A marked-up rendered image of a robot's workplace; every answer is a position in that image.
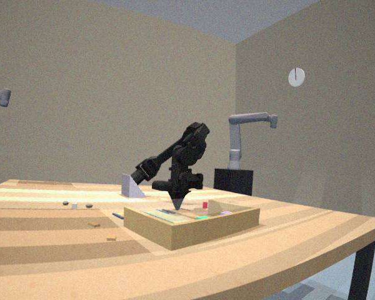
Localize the tan open-top box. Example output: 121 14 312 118
123 196 261 251

